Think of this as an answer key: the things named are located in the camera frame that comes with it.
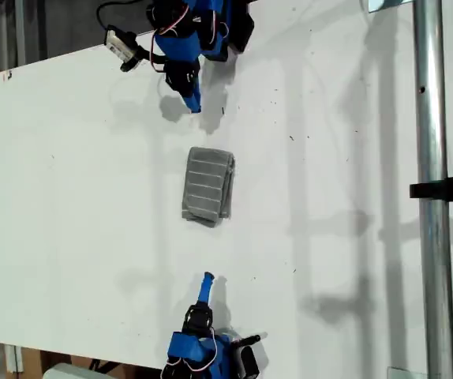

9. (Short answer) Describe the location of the white table leg bracket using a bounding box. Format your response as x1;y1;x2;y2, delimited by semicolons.
4;343;24;374

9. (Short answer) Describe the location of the steel post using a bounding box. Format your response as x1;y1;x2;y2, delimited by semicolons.
411;0;453;379

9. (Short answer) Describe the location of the grey striped towel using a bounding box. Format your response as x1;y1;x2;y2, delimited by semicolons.
179;146;236;229

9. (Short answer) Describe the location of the black camera stalk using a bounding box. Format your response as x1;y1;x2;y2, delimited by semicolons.
232;332;268;349
119;44;168;73

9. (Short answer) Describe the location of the black camera cable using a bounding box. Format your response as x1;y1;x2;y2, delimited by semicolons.
95;0;153;31

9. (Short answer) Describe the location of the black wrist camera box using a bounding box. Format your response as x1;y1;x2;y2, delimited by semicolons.
104;24;139;62
235;345;260;379

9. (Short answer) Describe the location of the black clamp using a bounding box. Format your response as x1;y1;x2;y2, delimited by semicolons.
409;167;453;209

